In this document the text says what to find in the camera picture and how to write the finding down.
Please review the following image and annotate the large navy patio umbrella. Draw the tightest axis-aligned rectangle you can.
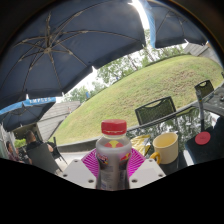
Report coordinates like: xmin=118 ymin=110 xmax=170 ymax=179
xmin=0 ymin=0 xmax=148 ymax=109

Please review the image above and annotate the grey roofed building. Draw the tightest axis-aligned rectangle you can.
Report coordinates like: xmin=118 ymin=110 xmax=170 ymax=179
xmin=13 ymin=100 xmax=82 ymax=143

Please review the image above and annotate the flat round red coaster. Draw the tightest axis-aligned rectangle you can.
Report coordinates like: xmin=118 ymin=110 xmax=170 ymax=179
xmin=194 ymin=131 xmax=212 ymax=146

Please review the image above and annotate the dark mesh patio chair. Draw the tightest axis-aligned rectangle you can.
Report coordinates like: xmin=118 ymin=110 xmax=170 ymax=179
xmin=194 ymin=79 xmax=215 ymax=100
xmin=134 ymin=96 xmax=177 ymax=126

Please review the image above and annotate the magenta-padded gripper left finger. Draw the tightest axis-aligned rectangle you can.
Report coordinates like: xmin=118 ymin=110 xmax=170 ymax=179
xmin=61 ymin=148 xmax=101 ymax=190

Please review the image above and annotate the pale yellow mug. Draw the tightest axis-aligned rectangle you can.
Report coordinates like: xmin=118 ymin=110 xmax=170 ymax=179
xmin=149 ymin=132 xmax=179 ymax=166

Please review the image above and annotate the person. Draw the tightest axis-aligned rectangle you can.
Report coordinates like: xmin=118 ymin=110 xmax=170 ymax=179
xmin=23 ymin=129 xmax=54 ymax=158
xmin=5 ymin=140 xmax=25 ymax=164

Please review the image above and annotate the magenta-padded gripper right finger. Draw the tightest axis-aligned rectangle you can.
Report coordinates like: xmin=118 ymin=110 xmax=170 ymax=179
xmin=127 ymin=148 xmax=167 ymax=190

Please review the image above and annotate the grey patio chair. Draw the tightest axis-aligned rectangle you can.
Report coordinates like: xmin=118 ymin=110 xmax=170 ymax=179
xmin=26 ymin=143 xmax=63 ymax=175

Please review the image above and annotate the blue umbrella with white lettering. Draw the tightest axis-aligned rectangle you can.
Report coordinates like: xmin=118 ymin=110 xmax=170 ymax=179
xmin=0 ymin=96 xmax=57 ymax=133

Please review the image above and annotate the red-capped clear drink bottle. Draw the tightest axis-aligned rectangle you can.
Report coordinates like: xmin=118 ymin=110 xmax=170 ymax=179
xmin=95 ymin=119 xmax=133 ymax=192

